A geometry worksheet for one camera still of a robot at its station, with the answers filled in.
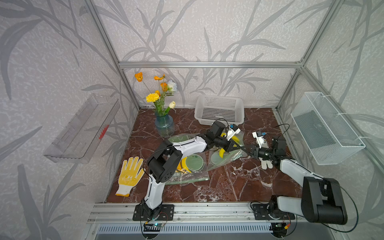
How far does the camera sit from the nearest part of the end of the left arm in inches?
28.4

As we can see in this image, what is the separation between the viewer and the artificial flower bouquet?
844 mm

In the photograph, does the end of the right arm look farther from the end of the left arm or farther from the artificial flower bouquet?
the artificial flower bouquet

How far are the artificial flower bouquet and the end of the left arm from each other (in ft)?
0.91
